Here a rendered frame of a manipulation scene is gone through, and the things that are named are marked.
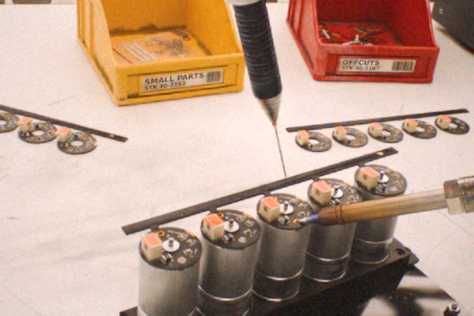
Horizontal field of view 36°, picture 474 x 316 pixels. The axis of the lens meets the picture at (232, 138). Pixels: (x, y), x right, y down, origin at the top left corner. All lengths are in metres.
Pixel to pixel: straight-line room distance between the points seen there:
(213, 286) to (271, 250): 0.03
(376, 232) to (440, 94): 0.26
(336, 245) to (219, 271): 0.06
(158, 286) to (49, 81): 0.29
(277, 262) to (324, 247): 0.03
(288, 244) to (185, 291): 0.05
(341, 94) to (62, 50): 0.22
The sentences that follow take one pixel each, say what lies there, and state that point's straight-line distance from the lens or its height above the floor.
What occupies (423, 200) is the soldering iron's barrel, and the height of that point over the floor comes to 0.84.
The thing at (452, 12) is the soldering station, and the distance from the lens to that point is 0.70.
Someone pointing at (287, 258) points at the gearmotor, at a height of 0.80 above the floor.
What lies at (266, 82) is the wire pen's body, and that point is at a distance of 0.25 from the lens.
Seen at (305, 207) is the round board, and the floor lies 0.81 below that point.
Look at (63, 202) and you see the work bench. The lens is 0.42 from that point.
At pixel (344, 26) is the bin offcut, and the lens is 0.68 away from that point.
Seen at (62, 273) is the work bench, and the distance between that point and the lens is 0.37.
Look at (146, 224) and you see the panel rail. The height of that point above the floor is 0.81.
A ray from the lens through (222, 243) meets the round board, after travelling 0.29.
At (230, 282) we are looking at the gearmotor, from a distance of 0.31.
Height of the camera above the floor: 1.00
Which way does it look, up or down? 31 degrees down
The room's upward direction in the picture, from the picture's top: 6 degrees clockwise
